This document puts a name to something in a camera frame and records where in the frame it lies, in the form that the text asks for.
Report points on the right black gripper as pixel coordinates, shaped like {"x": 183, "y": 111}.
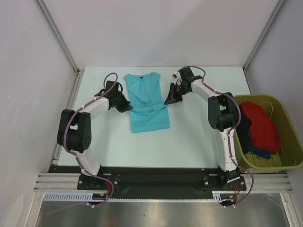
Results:
{"x": 174, "y": 92}

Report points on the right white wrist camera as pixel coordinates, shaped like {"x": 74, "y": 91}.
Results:
{"x": 177, "y": 77}

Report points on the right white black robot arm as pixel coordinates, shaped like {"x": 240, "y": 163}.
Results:
{"x": 223, "y": 114}

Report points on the turquoise t shirt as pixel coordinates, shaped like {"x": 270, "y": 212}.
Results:
{"x": 149, "y": 113}

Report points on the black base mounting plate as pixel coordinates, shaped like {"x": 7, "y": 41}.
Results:
{"x": 154, "y": 183}

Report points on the white slotted cable duct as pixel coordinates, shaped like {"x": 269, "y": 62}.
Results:
{"x": 95, "y": 197}

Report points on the right aluminium frame post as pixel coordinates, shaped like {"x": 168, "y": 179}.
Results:
{"x": 264, "y": 33}

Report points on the olive green plastic bin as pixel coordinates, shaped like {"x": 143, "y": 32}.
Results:
{"x": 290, "y": 156}

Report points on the black t shirt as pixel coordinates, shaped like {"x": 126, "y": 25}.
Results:
{"x": 242, "y": 131}

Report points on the aluminium front rail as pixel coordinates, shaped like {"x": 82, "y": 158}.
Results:
{"x": 67, "y": 182}

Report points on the aluminium frame post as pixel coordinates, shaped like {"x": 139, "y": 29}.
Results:
{"x": 264, "y": 33}
{"x": 57, "y": 34}

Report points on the left aluminium frame post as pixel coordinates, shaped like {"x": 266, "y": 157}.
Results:
{"x": 57, "y": 34}

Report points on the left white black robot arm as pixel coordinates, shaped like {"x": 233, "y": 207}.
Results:
{"x": 75, "y": 134}

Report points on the blue t shirt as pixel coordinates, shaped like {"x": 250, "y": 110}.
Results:
{"x": 257, "y": 151}

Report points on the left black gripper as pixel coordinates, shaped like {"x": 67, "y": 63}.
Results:
{"x": 125, "y": 106}

